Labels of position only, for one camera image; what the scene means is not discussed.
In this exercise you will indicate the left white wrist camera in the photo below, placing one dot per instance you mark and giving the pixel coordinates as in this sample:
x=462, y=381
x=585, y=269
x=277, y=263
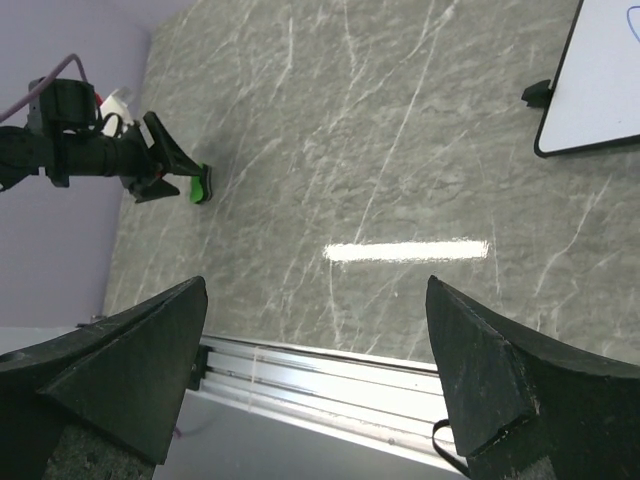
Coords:
x=115, y=113

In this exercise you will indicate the green whiteboard eraser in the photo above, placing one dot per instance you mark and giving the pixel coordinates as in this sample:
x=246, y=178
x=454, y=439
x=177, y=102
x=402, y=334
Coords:
x=201, y=186

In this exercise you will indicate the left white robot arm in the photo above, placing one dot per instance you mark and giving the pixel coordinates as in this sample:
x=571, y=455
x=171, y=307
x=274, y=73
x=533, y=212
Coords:
x=70, y=133

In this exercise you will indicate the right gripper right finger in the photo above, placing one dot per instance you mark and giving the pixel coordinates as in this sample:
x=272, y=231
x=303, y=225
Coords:
x=522, y=405

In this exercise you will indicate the aluminium mounting rail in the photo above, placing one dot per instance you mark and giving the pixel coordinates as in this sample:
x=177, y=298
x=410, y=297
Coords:
x=384, y=404

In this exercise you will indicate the small white whiteboard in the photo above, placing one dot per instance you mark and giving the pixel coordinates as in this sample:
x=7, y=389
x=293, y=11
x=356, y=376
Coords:
x=592, y=102

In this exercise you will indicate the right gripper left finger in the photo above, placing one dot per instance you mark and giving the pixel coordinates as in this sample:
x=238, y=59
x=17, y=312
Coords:
x=102, y=401

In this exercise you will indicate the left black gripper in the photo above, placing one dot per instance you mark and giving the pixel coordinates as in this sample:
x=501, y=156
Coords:
x=125, y=154

